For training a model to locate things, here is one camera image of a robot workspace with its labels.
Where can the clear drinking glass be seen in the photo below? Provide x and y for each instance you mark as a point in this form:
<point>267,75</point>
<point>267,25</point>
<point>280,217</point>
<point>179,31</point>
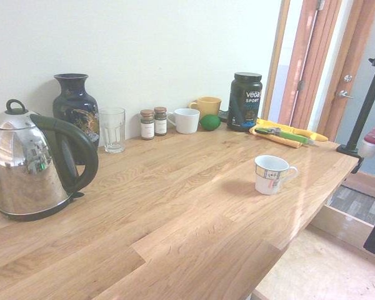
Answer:
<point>112,131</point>

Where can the black table clamp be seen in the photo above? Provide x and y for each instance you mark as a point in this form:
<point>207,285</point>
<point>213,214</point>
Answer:
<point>351,153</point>

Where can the open wooden drawer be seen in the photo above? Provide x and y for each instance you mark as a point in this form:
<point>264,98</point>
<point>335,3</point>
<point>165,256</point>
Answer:
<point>347,218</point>

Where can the black Vega protein tub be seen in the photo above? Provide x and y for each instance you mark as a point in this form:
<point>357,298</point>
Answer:
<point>245,103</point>

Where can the spice jar with brown lid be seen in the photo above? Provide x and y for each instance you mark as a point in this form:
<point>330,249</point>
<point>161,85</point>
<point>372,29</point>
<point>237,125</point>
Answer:
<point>160,123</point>
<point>147,126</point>

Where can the white mug with patterned band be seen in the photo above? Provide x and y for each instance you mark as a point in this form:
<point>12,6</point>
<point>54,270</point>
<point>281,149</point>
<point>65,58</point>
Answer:
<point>267,179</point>

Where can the dark blue floral vase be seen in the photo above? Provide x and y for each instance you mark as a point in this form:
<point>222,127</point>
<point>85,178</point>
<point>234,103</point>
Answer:
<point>73,109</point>

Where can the plain white mug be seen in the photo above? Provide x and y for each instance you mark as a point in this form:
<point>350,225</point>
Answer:
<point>186,122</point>

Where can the black camera stand pole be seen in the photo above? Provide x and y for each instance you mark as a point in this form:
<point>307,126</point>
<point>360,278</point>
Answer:
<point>370,93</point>

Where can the stainless steel electric kettle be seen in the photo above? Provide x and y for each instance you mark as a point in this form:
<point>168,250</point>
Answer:
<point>22,168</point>

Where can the yellow cloth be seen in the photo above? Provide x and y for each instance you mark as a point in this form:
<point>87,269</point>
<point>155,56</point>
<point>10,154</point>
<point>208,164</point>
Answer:
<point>287,136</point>

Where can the red and white object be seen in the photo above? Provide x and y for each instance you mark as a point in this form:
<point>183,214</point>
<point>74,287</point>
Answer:
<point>373,140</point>

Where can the green lime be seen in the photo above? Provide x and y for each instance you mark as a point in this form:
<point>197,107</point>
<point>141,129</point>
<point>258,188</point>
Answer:
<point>209,122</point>

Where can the yellow mug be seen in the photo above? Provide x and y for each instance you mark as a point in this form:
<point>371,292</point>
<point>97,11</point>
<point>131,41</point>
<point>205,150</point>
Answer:
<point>209,106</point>

